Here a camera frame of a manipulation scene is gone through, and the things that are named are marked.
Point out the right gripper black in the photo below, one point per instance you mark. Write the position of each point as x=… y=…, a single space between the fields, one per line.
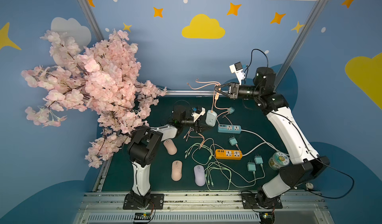
x=233 y=90

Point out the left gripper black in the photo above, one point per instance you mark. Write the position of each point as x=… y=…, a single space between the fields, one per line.
x=200 y=123

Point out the pale blue wireless mouse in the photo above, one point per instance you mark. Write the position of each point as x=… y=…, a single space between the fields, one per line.
x=211 y=118

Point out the pink mouse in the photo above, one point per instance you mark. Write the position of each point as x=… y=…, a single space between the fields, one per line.
x=176 y=173
x=170 y=147

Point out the orange power strip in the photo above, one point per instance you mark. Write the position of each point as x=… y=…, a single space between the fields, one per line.
x=228 y=154

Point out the lavender wireless mouse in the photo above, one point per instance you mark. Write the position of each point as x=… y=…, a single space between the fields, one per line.
x=199 y=173

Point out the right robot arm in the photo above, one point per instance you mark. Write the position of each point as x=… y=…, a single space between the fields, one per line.
x=307 y=164

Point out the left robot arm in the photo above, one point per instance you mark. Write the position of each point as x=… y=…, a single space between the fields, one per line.
x=143 y=148

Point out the teal power strip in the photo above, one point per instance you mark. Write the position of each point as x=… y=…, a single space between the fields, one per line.
x=232 y=129

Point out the pink cherry blossom tree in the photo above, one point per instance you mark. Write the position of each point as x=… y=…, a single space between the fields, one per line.
x=103 y=79

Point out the tin can with label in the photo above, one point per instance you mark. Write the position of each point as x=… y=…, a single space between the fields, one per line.
x=278 y=160

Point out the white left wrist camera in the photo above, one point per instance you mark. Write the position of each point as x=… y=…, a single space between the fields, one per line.
x=197 y=112

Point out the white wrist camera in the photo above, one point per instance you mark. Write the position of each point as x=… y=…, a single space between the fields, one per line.
x=238 y=70
x=197 y=112

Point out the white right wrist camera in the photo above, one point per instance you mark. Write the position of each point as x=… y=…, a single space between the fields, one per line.
x=238 y=70

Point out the aluminium frame back bar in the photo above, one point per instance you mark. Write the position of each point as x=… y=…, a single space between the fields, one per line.
x=196 y=93

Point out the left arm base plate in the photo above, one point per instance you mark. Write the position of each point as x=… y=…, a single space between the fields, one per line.
x=150 y=201

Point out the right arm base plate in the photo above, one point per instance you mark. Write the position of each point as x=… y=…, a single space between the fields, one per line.
x=256 y=200

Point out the aluminium rail base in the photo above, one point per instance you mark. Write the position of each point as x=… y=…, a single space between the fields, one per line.
x=198 y=207

